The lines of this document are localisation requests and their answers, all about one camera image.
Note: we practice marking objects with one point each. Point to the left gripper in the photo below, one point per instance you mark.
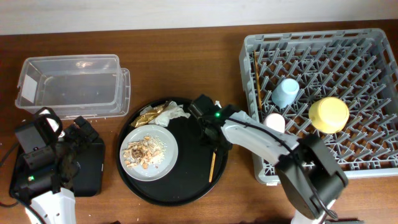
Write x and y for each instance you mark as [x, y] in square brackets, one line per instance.
[83, 141]

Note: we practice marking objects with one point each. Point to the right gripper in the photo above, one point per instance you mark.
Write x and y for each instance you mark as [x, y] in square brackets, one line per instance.
[223, 144]

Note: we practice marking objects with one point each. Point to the wooden chopstick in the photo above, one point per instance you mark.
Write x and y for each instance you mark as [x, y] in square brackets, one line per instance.
[257, 81]
[213, 159]

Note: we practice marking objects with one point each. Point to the white tissue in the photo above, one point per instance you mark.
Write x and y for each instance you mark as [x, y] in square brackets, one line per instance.
[172, 111]

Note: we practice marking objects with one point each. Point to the pink cup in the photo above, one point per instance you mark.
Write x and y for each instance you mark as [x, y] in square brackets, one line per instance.
[276, 122]

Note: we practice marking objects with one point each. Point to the gold snack wrapper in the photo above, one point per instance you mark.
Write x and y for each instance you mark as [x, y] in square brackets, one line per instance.
[149, 115]

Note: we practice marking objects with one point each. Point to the blue cup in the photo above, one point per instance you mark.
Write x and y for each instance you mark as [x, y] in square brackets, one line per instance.
[285, 93]

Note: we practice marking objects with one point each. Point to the yellow bowl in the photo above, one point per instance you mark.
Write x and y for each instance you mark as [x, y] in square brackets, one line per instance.
[329, 115]

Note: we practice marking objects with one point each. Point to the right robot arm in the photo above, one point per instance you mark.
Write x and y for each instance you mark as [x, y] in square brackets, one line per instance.
[310, 176]

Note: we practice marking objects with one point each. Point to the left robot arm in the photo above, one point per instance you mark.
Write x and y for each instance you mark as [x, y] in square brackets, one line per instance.
[45, 129]

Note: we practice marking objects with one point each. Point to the grey dishwasher rack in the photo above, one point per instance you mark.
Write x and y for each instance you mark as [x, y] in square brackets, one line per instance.
[356, 66]

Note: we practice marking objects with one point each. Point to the black rectangular tray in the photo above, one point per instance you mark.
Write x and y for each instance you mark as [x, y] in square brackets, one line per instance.
[41, 171]

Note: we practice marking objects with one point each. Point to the clear plastic bin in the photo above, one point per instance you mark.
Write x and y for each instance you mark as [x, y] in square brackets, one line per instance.
[91, 86]

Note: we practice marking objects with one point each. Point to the round black serving tray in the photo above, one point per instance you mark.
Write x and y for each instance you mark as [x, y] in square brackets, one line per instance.
[188, 179]

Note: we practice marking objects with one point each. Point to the food scraps pile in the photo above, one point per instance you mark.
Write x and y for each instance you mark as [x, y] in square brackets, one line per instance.
[148, 151]

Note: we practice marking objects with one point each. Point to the grey plate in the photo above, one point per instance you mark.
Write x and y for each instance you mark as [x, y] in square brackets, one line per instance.
[152, 173]

